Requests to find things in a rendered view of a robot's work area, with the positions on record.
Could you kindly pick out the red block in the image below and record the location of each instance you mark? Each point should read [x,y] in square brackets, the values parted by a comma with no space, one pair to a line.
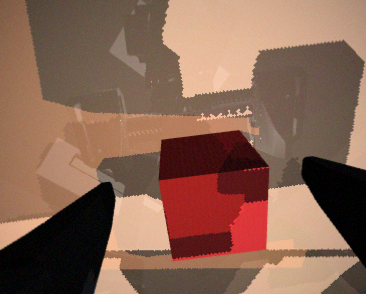
[214,190]

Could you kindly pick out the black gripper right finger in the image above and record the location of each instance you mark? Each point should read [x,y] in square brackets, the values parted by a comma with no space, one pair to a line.
[340,191]

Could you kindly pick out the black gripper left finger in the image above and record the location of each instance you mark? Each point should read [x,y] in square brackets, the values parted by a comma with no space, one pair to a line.
[64,254]

